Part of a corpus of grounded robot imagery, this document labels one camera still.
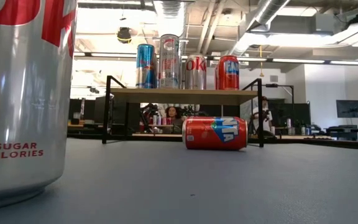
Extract red Fanta can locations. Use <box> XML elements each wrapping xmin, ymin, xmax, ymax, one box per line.
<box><xmin>181</xmin><ymin>116</ymin><xmax>249</xmax><ymax>151</ymax></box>
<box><xmin>214</xmin><ymin>55</ymin><xmax>241</xmax><ymax>91</ymax></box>

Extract silver Diet Coke can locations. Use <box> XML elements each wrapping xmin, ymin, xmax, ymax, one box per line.
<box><xmin>184</xmin><ymin>54</ymin><xmax>208</xmax><ymax>91</ymax></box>
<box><xmin>0</xmin><ymin>0</ymin><xmax>78</xmax><ymax>212</ymax></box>

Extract white Celsius can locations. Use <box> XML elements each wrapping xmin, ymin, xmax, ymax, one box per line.
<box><xmin>158</xmin><ymin>34</ymin><xmax>182</xmax><ymax>90</ymax></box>

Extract blue silver Red Bull can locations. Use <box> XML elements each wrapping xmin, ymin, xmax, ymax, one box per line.
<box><xmin>135</xmin><ymin>43</ymin><xmax>158</xmax><ymax>90</ymax></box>

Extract person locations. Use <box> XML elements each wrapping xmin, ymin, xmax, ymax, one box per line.
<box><xmin>249</xmin><ymin>96</ymin><xmax>273</xmax><ymax>138</ymax></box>
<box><xmin>165</xmin><ymin>105</ymin><xmax>186</xmax><ymax>134</ymax></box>

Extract blue-grey table mat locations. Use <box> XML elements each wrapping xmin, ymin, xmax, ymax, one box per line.
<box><xmin>0</xmin><ymin>136</ymin><xmax>358</xmax><ymax>224</ymax></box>

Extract dark desk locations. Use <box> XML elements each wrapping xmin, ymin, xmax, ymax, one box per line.
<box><xmin>323</xmin><ymin>124</ymin><xmax>358</xmax><ymax>141</ymax></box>

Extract black computer monitor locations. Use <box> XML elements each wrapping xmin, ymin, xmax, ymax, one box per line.
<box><xmin>336</xmin><ymin>99</ymin><xmax>358</xmax><ymax>119</ymax></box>

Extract wooden shelf with black frame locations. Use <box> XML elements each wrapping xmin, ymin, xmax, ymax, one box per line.
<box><xmin>101</xmin><ymin>74</ymin><xmax>264</xmax><ymax>148</ymax></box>

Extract yellow hanging cord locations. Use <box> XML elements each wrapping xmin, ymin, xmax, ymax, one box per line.
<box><xmin>259</xmin><ymin>45</ymin><xmax>265</xmax><ymax>78</ymax></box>

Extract silver ceiling duct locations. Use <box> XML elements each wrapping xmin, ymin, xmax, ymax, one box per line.
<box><xmin>228</xmin><ymin>0</ymin><xmax>291</xmax><ymax>57</ymax></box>

